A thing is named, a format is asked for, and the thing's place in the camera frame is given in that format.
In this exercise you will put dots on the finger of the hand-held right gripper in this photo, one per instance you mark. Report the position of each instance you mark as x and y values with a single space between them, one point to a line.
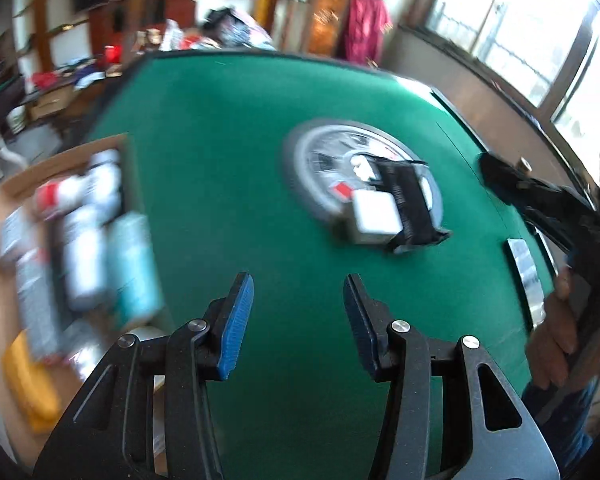
505 180
555 230

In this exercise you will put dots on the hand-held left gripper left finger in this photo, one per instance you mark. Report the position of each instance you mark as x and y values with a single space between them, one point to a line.
237 325

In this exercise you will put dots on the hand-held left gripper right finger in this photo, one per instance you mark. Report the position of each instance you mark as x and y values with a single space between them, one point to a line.
360 330

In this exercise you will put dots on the black white sock packet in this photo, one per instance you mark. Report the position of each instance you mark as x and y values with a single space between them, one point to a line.
410 205

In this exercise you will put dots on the white square box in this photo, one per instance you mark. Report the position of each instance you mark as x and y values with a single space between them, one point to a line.
375 215

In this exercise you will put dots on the small white bottle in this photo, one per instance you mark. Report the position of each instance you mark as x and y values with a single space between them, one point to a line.
105 180

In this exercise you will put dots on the person's right hand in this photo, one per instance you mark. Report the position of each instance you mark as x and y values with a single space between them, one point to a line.
550 345

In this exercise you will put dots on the metal table edge plate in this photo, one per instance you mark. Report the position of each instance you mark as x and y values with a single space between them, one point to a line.
527 280

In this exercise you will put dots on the blue cartoon tissue packet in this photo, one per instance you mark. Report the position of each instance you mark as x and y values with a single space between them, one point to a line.
132 270

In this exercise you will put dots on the window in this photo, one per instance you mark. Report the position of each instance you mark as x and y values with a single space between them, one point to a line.
530 35

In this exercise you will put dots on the tall white bottle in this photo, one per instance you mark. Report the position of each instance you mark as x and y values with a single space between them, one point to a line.
82 255

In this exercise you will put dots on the round table control panel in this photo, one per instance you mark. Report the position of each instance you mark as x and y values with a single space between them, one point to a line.
320 160

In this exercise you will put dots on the person's jeans leg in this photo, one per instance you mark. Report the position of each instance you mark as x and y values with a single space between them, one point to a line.
565 435

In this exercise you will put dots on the clear plastic bag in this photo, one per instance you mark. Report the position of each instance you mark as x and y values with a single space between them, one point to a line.
37 305

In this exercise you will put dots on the red cloth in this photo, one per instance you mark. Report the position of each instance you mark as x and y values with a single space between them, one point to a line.
367 25

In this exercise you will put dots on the yellow packet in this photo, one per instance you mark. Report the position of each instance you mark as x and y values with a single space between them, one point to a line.
30 385

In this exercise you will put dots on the red and white packet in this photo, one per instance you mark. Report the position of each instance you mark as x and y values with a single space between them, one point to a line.
55 195

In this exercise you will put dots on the carved wooden chair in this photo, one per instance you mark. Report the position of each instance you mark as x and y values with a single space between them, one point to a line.
325 25

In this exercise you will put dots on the low wooden cabinet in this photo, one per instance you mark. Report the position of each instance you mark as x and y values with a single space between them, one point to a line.
50 102

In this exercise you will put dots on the pile of clothes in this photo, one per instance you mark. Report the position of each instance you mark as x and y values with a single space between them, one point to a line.
235 27

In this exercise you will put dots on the red paper bag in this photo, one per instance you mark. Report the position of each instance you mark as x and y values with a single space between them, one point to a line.
112 55

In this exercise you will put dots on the red plastic bag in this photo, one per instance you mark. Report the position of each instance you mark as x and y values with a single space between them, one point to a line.
42 79

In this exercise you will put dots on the red wooden television cabinet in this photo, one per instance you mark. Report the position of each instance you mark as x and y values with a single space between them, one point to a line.
130 25

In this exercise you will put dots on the dark glossy table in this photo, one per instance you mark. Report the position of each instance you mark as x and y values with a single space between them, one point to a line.
0 105

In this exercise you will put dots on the wooden wall shelf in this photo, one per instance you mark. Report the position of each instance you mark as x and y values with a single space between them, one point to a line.
42 10

